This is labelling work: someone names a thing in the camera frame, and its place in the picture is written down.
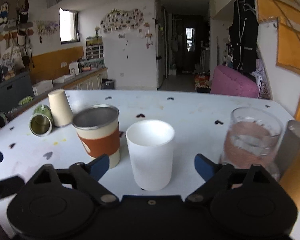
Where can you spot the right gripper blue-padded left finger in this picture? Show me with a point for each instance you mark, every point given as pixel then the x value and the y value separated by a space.
pixel 87 176

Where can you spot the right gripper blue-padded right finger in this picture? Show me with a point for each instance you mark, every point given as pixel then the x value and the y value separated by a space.
pixel 217 179

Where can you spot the white plastic cup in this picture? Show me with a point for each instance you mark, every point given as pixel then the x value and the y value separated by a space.
pixel 151 146

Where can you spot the steel cup with brown sleeve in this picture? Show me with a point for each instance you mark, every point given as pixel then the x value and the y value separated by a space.
pixel 98 130

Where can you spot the glass cup with pink sleeve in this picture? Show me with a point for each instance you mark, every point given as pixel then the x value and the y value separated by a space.
pixel 252 138

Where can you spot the beige paper cup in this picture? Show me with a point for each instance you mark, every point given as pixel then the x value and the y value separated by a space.
pixel 60 108

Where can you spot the green tin cup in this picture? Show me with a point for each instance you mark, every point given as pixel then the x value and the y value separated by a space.
pixel 41 121

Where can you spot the grey metal cup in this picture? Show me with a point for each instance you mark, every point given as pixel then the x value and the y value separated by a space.
pixel 289 147

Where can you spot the pink armchair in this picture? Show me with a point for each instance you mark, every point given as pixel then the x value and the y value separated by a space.
pixel 227 81

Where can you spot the wooden counter cabinet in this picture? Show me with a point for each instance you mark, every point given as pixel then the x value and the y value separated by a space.
pixel 90 80

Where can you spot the white appliance on counter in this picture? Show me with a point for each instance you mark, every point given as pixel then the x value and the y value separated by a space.
pixel 74 68

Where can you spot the small drawer organizer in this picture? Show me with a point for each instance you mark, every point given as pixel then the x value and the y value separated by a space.
pixel 94 47

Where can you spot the black hanging coat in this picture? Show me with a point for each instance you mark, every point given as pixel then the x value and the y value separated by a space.
pixel 243 36

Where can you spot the window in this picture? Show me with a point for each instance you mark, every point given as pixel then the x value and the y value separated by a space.
pixel 68 26

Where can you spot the photo collage on wall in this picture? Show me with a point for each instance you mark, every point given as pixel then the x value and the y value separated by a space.
pixel 119 20

